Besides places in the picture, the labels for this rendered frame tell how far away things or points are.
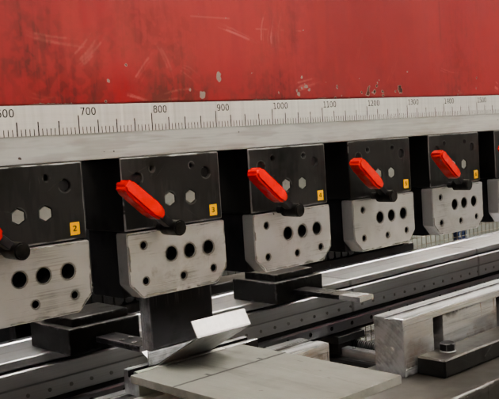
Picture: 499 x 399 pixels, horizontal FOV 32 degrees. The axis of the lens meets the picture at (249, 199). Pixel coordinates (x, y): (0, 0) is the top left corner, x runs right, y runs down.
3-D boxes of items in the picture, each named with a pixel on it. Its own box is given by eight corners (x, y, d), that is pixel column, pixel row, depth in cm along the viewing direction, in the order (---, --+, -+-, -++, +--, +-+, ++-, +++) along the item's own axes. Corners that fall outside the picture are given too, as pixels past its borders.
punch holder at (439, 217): (434, 237, 140) (429, 134, 138) (392, 234, 146) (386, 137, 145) (484, 226, 150) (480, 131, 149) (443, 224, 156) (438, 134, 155)
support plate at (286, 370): (289, 428, 83) (288, 418, 83) (130, 383, 102) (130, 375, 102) (401, 383, 95) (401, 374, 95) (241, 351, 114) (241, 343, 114)
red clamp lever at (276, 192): (263, 164, 107) (306, 208, 113) (241, 165, 110) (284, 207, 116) (257, 176, 107) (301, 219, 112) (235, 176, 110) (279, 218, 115)
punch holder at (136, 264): (131, 301, 99) (120, 157, 98) (90, 294, 105) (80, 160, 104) (228, 280, 109) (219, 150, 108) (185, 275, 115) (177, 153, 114)
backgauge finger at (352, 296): (343, 314, 136) (341, 283, 136) (233, 299, 155) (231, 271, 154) (390, 301, 144) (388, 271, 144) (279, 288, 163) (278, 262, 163)
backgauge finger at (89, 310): (134, 374, 108) (131, 335, 108) (31, 346, 127) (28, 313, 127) (206, 353, 116) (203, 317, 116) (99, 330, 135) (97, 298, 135)
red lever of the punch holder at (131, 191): (132, 176, 94) (189, 226, 99) (111, 176, 97) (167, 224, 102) (124, 189, 93) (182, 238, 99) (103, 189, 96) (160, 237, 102)
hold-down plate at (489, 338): (445, 379, 135) (444, 360, 135) (417, 374, 139) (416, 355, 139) (540, 340, 156) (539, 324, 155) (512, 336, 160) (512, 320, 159)
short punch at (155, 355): (154, 367, 105) (148, 291, 105) (143, 365, 107) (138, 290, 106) (215, 350, 112) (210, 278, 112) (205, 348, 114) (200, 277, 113)
